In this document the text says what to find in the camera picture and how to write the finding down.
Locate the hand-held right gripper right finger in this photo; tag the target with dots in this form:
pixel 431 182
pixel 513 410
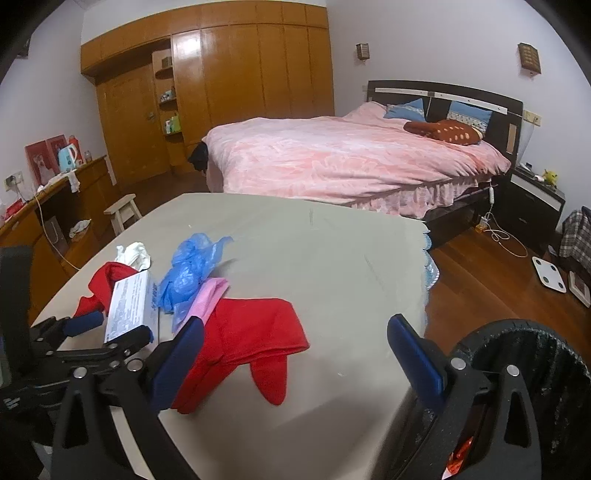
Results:
pixel 413 364

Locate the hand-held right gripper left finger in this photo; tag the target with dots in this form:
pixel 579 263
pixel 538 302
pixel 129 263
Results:
pixel 178 364

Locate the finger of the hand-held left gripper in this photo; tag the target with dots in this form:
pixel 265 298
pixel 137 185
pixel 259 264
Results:
pixel 83 323
pixel 131 340

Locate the small red cloth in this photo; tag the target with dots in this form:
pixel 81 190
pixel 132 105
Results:
pixel 94 295

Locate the white printed carton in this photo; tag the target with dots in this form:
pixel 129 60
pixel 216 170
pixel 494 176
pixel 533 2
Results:
pixel 127 304

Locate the pink cloth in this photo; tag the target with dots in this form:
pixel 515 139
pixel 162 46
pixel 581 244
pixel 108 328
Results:
pixel 203 300

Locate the white tissue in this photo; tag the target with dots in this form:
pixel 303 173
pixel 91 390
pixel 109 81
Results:
pixel 134 254

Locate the blue plastic bag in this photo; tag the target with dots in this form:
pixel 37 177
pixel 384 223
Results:
pixel 189 272

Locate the orange mesh sponge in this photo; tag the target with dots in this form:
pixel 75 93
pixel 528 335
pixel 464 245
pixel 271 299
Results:
pixel 461 454

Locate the bin with black bag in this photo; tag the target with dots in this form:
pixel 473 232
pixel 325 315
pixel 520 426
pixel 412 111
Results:
pixel 545 369

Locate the brown paper bag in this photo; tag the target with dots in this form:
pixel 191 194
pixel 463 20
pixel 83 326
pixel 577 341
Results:
pixel 54 235

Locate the white rag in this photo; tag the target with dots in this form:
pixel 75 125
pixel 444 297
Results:
pixel 79 228

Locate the red box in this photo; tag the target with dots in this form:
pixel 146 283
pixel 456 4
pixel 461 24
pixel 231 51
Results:
pixel 11 210

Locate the small white wooden stool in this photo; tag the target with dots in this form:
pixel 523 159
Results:
pixel 123 212

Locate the wooden desk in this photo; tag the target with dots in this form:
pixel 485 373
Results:
pixel 92 184

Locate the white cloth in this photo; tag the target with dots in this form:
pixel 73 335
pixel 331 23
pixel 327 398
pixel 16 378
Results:
pixel 69 177

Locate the yellow power strip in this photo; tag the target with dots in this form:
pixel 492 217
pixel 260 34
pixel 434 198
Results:
pixel 484 224

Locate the white bathroom scale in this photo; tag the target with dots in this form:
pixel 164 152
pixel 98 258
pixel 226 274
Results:
pixel 549 274

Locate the red picture frames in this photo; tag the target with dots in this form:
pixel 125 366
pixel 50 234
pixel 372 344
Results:
pixel 44 159

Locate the light blue kettle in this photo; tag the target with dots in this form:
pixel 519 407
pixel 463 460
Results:
pixel 69 157

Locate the scale with dark centre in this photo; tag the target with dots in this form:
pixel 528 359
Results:
pixel 581 288

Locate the black garment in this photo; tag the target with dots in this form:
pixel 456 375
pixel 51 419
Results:
pixel 199 157

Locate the dark nightstand with white trim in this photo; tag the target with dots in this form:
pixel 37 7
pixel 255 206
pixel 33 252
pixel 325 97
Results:
pixel 531 207

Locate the plaid cloth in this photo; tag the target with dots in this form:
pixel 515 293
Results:
pixel 575 235

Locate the green bottle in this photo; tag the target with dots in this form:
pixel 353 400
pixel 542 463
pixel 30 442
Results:
pixel 173 122

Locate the bed with pink blanket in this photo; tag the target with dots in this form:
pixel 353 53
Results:
pixel 323 157

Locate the yellow plush toy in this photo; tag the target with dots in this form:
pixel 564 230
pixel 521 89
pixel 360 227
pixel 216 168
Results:
pixel 549 175

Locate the brown dotted pillow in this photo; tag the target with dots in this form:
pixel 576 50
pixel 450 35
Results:
pixel 445 131

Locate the small jars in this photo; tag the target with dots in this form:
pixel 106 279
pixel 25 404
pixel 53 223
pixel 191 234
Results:
pixel 167 94

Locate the blue pillow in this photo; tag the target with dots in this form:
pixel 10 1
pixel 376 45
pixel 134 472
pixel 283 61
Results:
pixel 406 110
pixel 468 115

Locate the wooden wardrobe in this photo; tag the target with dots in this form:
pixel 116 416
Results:
pixel 240 92

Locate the white wall socket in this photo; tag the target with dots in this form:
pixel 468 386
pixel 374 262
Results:
pixel 14 177

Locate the beige wall socket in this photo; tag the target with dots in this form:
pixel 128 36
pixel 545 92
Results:
pixel 533 116

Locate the dark wooden bed frame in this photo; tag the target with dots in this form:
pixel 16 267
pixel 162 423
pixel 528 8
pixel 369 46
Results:
pixel 461 92

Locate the small wooden wall lamp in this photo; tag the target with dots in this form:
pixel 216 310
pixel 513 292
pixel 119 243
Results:
pixel 363 50

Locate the large wooden wall lamp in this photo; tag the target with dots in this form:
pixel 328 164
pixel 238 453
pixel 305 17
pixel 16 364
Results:
pixel 529 56

